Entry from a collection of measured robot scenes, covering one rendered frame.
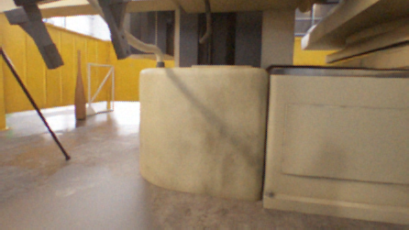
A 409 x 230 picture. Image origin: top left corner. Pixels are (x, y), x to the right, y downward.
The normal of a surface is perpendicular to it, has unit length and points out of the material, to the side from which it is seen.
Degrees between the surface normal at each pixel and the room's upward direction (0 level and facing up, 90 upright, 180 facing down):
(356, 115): 90
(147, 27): 90
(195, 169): 90
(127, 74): 90
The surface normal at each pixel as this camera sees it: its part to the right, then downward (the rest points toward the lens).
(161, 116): -0.44, 0.07
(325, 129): -0.21, 0.08
